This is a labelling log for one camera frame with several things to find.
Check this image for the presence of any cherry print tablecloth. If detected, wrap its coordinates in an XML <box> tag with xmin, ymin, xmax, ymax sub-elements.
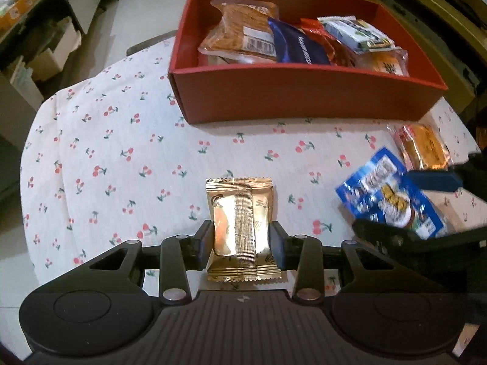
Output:
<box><xmin>20</xmin><ymin>30</ymin><xmax>487</xmax><ymax>358</ymax></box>

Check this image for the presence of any orange cake in clear wrapper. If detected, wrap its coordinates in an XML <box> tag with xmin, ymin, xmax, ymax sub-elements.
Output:
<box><xmin>388</xmin><ymin>123</ymin><xmax>451</xmax><ymax>171</ymax></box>

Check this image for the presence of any white storage box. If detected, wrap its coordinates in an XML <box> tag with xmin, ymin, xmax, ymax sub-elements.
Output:
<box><xmin>28</xmin><ymin>16</ymin><xmax>82</xmax><ymax>82</ymax></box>

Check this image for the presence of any blue white cartoon snack packet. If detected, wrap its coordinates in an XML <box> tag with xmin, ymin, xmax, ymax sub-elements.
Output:
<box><xmin>336</xmin><ymin>148</ymin><xmax>447</xmax><ymax>240</ymax></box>

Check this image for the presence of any white spicy strip packet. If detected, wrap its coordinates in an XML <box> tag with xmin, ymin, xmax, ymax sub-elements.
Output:
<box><xmin>198</xmin><ymin>54</ymin><xmax>254</xmax><ymax>67</ymax></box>

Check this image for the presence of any red orange snack packet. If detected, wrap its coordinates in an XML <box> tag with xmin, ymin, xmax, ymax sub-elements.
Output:
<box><xmin>300</xmin><ymin>18</ymin><xmax>355</xmax><ymax>68</ymax></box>

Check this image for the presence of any white green seaweed snack packet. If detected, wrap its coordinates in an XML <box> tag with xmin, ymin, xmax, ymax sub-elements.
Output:
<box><xmin>318</xmin><ymin>16</ymin><xmax>396</xmax><ymax>54</ymax></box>

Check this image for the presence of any clear packet brown tofu snack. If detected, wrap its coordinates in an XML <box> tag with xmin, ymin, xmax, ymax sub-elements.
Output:
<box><xmin>198</xmin><ymin>0</ymin><xmax>279</xmax><ymax>64</ymax></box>

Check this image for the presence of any red cardboard box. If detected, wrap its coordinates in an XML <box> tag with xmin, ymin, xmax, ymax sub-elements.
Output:
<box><xmin>168</xmin><ymin>0</ymin><xmax>447</xmax><ymax>124</ymax></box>

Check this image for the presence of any round bun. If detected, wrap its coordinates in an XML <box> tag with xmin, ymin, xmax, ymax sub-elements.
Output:
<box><xmin>355</xmin><ymin>48</ymin><xmax>409</xmax><ymax>77</ymax></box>

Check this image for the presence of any long side table with snacks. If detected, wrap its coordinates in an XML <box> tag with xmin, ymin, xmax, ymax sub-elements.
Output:
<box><xmin>1</xmin><ymin>0</ymin><xmax>101</xmax><ymax>148</ymax></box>

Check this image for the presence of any gold foil snack packet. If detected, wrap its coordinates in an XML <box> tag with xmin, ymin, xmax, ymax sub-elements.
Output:
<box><xmin>205</xmin><ymin>177</ymin><xmax>282</xmax><ymax>283</ymax></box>

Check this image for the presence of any dark blue wafer biscuit packet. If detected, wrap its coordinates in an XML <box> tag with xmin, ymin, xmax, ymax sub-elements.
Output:
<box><xmin>268</xmin><ymin>17</ymin><xmax>330</xmax><ymax>65</ymax></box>

